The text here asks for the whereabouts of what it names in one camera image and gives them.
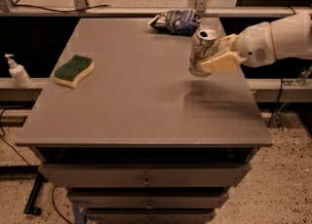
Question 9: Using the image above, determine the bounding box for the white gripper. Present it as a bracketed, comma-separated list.
[198, 22, 276, 74]

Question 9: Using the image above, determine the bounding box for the grey drawer cabinet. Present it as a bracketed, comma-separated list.
[15, 17, 274, 224]

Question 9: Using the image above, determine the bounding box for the black metal floor bracket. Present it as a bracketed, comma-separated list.
[23, 172, 44, 216]

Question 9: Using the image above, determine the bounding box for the black floor cable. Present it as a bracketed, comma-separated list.
[0, 105, 33, 168]

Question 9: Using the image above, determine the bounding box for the top grey drawer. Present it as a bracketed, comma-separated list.
[39, 163, 251, 188]

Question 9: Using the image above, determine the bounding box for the grey drawer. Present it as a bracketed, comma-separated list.
[39, 163, 251, 188]
[86, 208, 215, 224]
[68, 192, 228, 209]

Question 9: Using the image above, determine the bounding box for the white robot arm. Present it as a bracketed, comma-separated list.
[197, 13, 312, 74]

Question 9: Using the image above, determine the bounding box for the middle grey drawer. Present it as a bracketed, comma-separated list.
[68, 192, 228, 209]

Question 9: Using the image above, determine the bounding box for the bottom grey drawer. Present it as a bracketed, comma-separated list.
[86, 208, 215, 224]

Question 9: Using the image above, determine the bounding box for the blue chip bag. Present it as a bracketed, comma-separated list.
[148, 10, 200, 35]

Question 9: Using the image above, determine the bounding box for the white pump bottle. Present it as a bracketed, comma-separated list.
[5, 54, 32, 88]

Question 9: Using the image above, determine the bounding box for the black cable on rail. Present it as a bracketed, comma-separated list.
[13, 3, 112, 14]

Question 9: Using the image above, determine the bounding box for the green yellow sponge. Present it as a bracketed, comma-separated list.
[54, 55, 95, 89]

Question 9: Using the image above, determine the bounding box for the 7up soda can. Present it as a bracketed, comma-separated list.
[189, 25, 219, 78]

